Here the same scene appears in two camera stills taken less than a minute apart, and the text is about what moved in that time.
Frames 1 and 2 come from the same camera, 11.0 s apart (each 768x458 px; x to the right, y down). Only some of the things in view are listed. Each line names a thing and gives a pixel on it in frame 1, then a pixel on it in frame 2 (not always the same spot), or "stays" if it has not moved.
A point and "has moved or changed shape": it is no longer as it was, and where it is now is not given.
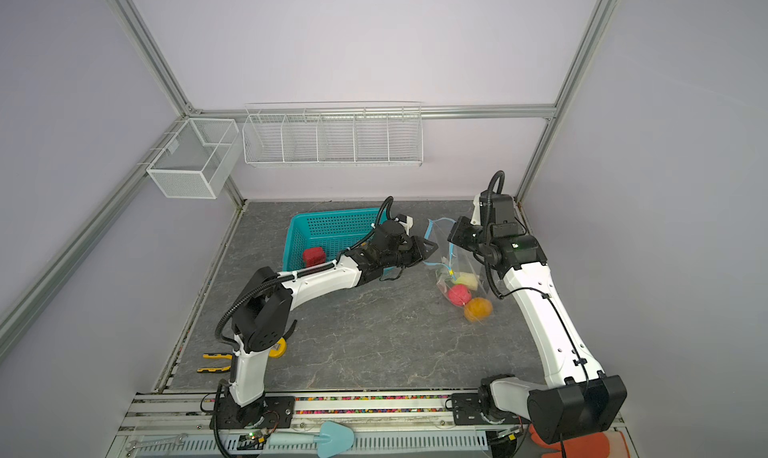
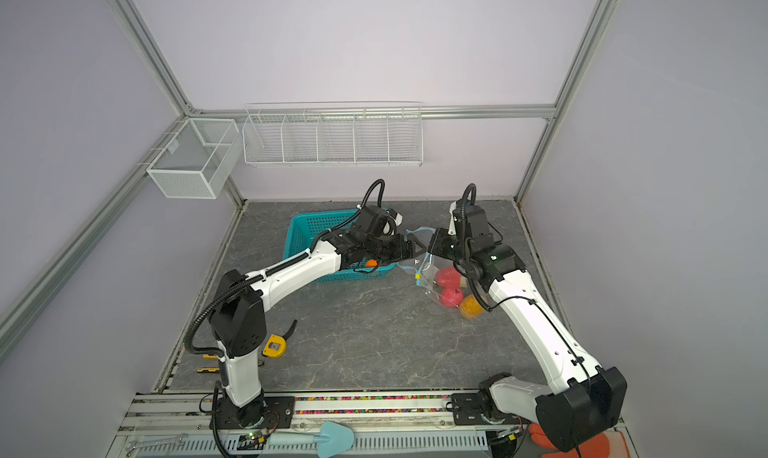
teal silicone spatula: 334,438 stays
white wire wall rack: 372,134 stays
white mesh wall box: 197,160 stays
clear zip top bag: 460,272 has moved or changed shape
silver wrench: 177,439 stays
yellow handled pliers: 215,369 stays
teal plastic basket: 333,231 stays
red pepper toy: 314,256 has moved or changed shape
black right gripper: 461,231 -> 441,238
